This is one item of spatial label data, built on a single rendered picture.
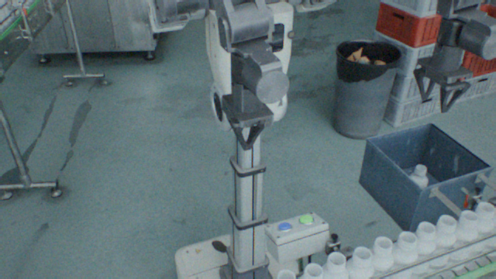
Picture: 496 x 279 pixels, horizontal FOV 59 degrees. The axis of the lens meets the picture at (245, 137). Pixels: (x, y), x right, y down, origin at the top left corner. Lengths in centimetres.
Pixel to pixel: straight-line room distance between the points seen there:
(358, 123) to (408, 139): 146
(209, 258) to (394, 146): 98
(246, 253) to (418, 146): 82
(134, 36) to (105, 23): 29
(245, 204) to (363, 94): 174
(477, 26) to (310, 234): 57
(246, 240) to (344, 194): 127
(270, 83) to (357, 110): 258
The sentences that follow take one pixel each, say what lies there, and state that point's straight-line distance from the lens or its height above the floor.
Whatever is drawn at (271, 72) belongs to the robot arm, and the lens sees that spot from 67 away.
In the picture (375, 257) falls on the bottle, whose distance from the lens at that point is 104.
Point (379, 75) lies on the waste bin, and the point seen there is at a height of 56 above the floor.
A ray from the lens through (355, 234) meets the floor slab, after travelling 266.
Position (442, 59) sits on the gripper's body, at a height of 152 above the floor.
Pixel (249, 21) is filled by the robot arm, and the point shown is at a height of 166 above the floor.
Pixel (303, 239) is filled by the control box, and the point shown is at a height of 110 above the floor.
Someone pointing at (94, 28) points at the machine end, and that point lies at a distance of 453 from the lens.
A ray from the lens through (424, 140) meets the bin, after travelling 193.
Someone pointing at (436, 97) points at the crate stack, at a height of 17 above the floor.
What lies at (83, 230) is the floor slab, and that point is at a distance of 277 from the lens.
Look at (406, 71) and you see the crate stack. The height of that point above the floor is 48.
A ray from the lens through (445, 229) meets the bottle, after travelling 112.
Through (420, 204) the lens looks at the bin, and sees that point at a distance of 160.
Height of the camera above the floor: 190
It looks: 35 degrees down
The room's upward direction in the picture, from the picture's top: straight up
